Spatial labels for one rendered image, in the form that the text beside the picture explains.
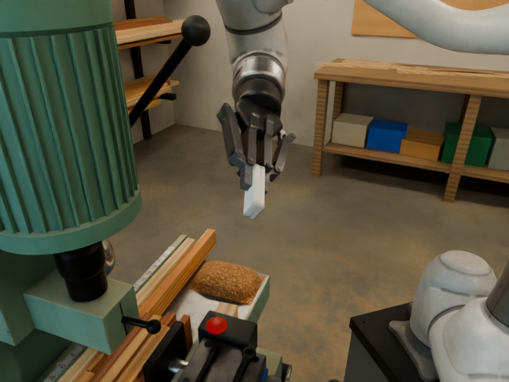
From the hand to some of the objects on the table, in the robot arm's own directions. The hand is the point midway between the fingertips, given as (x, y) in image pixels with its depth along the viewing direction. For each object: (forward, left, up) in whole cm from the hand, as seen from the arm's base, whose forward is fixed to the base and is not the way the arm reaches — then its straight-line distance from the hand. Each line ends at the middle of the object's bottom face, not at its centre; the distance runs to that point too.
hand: (254, 191), depth 52 cm
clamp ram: (+10, +5, -31) cm, 33 cm away
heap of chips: (+1, -19, -30) cm, 36 cm away
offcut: (+3, -7, -31) cm, 32 cm away
